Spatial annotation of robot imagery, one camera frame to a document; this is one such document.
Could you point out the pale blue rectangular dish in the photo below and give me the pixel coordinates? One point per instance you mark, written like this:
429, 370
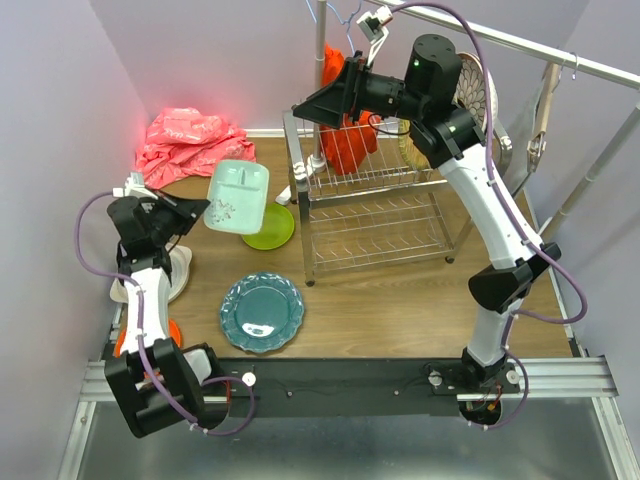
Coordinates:
237, 194

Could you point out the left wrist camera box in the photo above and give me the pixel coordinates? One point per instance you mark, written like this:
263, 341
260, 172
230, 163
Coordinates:
134, 186

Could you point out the wooden clip hanger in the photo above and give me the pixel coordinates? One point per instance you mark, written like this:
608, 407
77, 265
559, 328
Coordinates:
537, 144

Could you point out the grey hanging towel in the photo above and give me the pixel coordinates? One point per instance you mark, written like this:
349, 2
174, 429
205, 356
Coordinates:
520, 132

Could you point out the woven bamboo tray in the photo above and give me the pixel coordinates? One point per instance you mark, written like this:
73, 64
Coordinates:
408, 150

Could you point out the teal scalloped plate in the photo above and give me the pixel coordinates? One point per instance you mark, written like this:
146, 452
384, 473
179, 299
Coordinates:
261, 312

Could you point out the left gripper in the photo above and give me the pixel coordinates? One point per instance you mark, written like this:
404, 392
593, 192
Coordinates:
186, 209

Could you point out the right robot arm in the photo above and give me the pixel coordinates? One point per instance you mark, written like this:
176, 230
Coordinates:
455, 145

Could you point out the white ringed grey plate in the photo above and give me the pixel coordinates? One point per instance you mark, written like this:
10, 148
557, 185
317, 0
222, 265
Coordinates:
181, 258

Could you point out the pink plastic bag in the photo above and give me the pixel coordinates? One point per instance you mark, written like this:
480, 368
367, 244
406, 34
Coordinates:
182, 142

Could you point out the small floral brown-rim plate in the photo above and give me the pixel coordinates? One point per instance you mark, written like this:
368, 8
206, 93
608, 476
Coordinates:
470, 89

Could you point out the steel two-tier dish rack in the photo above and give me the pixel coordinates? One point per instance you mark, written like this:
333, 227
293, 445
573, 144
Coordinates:
383, 213

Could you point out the blue wire hanger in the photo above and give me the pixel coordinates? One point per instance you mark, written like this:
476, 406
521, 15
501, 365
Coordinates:
318, 13

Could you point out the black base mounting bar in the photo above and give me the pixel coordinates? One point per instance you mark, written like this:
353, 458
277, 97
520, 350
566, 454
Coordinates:
342, 387

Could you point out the large floral brown-rim plate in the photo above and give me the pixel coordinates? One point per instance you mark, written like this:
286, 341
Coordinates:
492, 99

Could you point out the white clothes rack frame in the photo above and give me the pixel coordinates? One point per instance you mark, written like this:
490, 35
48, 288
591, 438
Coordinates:
441, 16

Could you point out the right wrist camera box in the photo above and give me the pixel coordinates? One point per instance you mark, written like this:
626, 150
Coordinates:
374, 27

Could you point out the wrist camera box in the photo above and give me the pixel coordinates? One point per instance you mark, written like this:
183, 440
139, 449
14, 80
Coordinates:
134, 186
374, 27

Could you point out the orange cloth on hanger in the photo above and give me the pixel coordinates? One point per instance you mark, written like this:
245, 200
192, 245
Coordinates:
345, 149

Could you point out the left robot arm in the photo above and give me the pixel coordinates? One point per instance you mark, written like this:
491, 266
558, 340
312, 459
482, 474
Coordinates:
155, 383

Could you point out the lime green plate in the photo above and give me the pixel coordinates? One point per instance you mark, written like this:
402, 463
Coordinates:
277, 229

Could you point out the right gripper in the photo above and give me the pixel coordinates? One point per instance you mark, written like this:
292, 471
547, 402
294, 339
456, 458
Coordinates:
346, 97

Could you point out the orange plate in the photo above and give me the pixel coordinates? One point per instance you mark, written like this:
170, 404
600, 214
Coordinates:
174, 332

